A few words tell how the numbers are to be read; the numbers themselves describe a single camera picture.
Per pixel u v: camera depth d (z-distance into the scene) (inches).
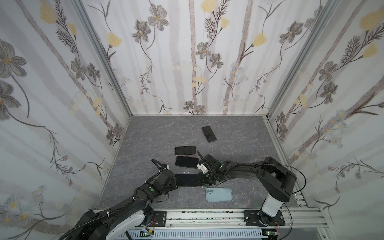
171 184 26.6
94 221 16.5
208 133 44.0
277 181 18.5
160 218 28.9
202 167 32.6
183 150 38.0
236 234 27.7
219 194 32.1
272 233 27.7
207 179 29.9
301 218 30.1
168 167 32.1
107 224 17.0
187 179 34.5
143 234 28.5
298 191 18.9
